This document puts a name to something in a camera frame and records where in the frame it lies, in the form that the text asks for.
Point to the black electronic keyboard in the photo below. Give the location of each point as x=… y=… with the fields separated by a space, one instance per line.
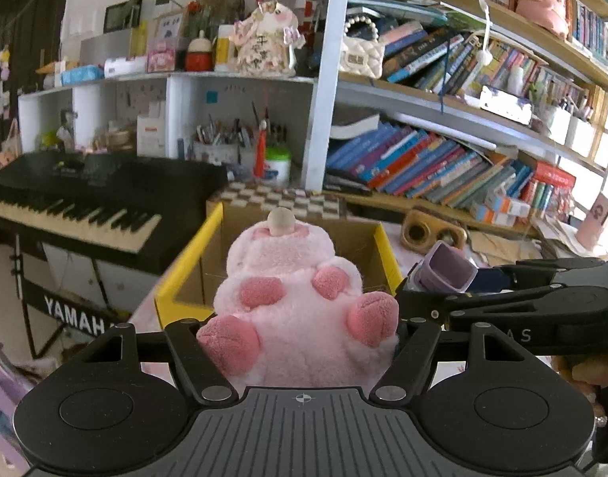
x=110 y=179

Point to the row of upright small books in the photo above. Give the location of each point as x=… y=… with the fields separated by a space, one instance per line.
x=589 y=27

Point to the pink cartoon desk mat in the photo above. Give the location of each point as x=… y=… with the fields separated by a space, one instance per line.
x=142 y=320

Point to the stack of papers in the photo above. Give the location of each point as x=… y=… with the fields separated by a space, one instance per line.
x=557 y=238

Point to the row of leaning colourful books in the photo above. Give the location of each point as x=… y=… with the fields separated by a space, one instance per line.
x=423 y=159

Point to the gold retro radio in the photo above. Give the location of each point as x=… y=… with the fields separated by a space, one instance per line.
x=433 y=231

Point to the pen holder with pens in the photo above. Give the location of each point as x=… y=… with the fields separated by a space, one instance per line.
x=214 y=151

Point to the black keyboard stand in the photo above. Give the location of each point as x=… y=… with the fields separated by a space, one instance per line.
x=70 y=308

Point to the white tissue pack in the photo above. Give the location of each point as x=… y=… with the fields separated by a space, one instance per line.
x=125 y=67

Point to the person's right hand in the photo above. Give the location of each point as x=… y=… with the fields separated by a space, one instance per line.
x=587 y=375

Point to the pink plush toy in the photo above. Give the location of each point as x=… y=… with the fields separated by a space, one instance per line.
x=294 y=278

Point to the red round doll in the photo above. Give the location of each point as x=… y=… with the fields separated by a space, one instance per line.
x=199 y=54

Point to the white storage bin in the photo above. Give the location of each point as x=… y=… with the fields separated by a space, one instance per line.
x=569 y=131

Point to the row of tilted dark books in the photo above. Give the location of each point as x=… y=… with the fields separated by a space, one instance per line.
x=433 y=54

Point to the orange blue white carton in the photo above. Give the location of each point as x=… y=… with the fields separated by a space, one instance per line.
x=490 y=216
x=507 y=203

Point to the white jar green lid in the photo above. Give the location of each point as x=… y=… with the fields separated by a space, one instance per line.
x=278 y=169

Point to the pink fortune cat doll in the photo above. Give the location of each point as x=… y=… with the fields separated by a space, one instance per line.
x=264 y=44

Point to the purple plastic cup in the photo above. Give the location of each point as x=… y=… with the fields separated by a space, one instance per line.
x=450 y=268

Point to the pink cartoon box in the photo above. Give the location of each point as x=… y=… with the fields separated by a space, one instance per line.
x=594 y=223

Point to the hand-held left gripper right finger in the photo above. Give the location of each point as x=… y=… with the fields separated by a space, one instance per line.
x=423 y=338

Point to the white quilted handbag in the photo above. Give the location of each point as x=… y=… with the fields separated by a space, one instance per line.
x=361 y=59

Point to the pink plush cushion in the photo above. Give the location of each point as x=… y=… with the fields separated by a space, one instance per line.
x=542 y=5

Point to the white shelf unit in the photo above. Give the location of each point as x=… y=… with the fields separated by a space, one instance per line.
x=172 y=109

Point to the white shelf post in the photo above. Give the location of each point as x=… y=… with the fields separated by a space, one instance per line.
x=328 y=84

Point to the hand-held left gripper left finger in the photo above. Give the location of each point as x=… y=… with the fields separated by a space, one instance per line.
x=184 y=338

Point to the red tassel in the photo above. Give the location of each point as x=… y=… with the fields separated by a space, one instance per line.
x=260 y=151

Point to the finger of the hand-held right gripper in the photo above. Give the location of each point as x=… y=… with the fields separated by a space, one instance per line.
x=463 y=303
x=532 y=271

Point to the wooden checkered chess box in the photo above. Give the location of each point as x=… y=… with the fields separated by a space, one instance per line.
x=284 y=198

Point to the yellow cardboard box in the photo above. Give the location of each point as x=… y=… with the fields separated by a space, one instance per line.
x=187 y=263

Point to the small pink box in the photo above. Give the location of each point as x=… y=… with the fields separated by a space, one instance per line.
x=162 y=57

